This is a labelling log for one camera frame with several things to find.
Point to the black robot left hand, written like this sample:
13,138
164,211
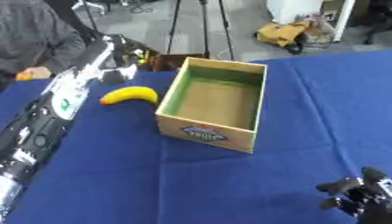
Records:
125,57

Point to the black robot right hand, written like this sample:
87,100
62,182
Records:
370,198

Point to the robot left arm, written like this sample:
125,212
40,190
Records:
46,116

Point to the brown wooden box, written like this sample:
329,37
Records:
171,61

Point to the tan cardboard box green inside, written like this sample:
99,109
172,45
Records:
219,99

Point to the yellow toy banana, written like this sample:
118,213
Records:
130,94

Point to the black tripod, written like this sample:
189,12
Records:
205,26

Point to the person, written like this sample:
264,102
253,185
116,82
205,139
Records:
35,35

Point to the yellow bag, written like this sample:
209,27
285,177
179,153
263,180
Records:
279,32

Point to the white cabinet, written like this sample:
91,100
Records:
293,10

